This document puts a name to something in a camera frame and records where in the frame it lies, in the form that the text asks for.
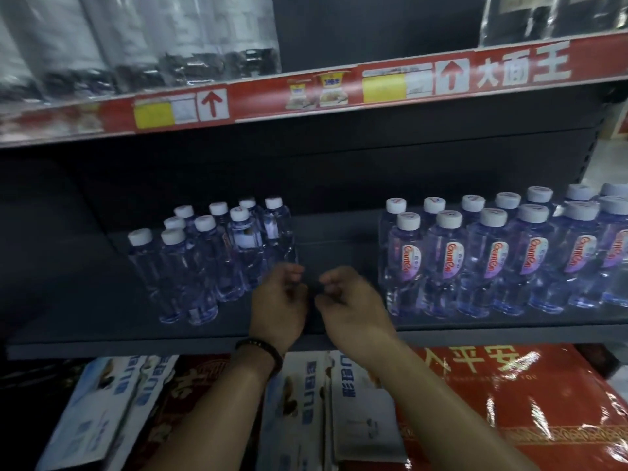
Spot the red shelf edge strip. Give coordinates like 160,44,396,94
0,33,628,148

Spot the row of labelled water bottles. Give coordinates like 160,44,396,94
378,183,628,320

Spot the yellow white price tag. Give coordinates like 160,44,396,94
134,95,198,131
362,63,435,104

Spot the person's right hand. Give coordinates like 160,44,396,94
314,266,399,362

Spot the cluster of plain water bottles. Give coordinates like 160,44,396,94
127,196,297,326

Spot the person's left hand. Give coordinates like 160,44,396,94
249,263,310,357

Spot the person's left forearm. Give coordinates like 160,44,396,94
145,340,284,471

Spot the white blue carton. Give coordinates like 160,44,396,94
326,350,409,464
36,355,180,471
256,351,330,471

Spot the clear wrapped black pack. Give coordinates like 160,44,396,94
480,0,560,48
553,0,628,41

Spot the red wrapped doormat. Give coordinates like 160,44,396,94
392,343,628,471

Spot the dark metal shelf board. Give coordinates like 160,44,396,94
6,211,628,361

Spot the clear wrapped grey pack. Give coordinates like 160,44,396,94
157,0,283,86
0,0,118,104
78,0,170,94

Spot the person's right forearm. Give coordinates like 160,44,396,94
349,334,539,471

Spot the black beaded bracelet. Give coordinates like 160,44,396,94
234,337,285,374

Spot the white red arrow sticker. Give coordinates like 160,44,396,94
435,57,470,95
197,87,230,122

